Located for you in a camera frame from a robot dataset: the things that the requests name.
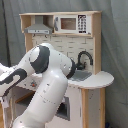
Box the black toy faucet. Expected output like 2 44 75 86
76 51 93 70

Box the wooden toy kitchen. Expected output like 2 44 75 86
5 10 115 128

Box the grey toy sink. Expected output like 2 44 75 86
71 70 92 81

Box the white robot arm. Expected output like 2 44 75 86
0 43 76 128

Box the toy microwave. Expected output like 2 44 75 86
54 15 92 34

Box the grey ice dispenser panel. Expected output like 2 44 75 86
56 97 70 120

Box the right red stove knob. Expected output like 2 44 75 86
30 81 37 88

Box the grey range hood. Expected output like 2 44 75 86
24 15 54 35

